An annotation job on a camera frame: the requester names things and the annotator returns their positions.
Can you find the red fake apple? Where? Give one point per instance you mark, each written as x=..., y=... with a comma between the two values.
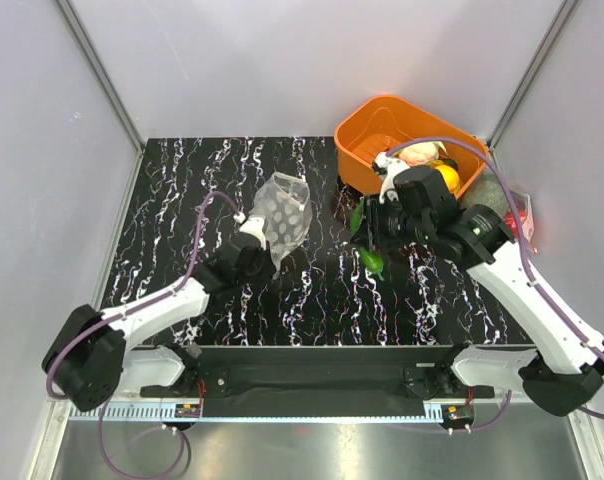
x=511, y=221

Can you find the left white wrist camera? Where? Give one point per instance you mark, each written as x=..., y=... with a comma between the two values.
x=253, y=225

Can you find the orange plastic basket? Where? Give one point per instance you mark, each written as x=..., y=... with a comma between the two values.
x=380, y=124

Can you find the yellow fake lemon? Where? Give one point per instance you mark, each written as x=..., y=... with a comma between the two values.
x=450, y=177

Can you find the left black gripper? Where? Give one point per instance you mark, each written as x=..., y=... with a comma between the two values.
x=269, y=269

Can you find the green fake melon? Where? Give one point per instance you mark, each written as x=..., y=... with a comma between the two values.
x=485, y=190

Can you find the dark green fake avocado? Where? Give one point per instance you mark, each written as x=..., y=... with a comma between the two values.
x=451, y=163

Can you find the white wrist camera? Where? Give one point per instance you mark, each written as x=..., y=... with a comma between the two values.
x=253, y=225
x=387, y=168

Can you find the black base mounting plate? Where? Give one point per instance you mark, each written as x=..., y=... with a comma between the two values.
x=371, y=375

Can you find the white fake cauliflower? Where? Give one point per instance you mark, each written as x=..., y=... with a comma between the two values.
x=422, y=153

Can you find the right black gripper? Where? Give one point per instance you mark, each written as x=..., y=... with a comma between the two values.
x=374, y=212

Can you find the slotted cable duct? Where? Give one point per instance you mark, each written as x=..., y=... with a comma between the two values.
x=217, y=410

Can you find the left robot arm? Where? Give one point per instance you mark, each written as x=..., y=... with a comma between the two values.
x=96, y=352

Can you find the green fake cucumber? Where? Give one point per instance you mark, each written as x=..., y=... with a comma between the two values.
x=359, y=230

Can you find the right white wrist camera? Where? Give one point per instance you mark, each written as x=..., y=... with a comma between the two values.
x=387, y=168

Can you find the clear polka dot zip bag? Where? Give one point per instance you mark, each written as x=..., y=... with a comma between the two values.
x=284, y=204

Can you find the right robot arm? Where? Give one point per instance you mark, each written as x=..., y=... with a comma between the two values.
x=563, y=369

